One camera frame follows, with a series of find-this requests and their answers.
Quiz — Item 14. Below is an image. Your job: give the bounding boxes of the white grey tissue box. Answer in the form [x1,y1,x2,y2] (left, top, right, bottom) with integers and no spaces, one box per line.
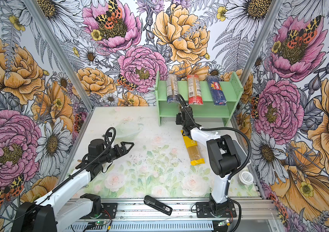
[232,139,247,168]

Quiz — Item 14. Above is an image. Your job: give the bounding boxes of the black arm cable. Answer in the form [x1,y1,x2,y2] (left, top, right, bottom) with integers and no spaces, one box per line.
[176,93,252,232]
[13,127,117,224]

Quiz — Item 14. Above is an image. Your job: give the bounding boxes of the blue Barilla spaghetti bag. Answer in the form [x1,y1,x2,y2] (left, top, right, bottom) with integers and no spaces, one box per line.
[206,75,227,105]

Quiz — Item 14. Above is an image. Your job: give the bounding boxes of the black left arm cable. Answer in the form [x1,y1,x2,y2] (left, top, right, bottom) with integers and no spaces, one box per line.
[13,127,117,224]

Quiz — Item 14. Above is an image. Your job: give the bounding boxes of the green wooden shelf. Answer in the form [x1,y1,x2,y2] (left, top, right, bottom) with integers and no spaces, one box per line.
[155,72,244,126]

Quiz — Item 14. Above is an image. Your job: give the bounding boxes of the black handheld device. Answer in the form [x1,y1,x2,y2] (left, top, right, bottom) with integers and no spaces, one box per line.
[144,195,173,216]

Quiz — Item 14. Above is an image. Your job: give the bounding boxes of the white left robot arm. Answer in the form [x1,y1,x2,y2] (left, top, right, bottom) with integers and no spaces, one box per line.
[11,139,134,232]

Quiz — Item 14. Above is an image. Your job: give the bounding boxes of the clear spaghetti bag dark ends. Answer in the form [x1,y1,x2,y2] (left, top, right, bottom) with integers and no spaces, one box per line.
[166,74,179,103]

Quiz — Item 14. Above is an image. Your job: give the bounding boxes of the aluminium frame rail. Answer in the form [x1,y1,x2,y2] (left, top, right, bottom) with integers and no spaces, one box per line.
[63,197,285,232]

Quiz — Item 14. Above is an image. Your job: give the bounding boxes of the yellow pasta bag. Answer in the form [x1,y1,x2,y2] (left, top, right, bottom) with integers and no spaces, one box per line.
[181,130,205,166]

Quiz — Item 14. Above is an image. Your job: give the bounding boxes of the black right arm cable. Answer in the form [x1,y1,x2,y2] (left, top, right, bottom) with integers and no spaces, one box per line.
[176,93,252,232]

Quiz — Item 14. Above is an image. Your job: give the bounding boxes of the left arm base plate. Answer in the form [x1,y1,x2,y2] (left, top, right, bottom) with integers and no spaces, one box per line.
[90,203,118,219]

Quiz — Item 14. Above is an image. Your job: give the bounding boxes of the red spaghetti bag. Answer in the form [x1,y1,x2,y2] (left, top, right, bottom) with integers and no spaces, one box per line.
[187,75,203,105]

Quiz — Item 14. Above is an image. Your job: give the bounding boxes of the small white lidded jar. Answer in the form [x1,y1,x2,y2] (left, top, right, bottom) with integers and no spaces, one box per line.
[238,171,254,186]

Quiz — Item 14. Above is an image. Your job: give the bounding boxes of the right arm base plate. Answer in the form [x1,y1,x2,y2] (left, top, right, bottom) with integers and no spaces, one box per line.
[195,200,237,218]

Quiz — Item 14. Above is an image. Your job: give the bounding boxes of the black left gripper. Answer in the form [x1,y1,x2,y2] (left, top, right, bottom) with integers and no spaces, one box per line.
[99,142,135,164]

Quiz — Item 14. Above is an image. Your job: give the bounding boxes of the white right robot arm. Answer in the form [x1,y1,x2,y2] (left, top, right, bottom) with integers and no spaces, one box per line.
[176,106,241,214]

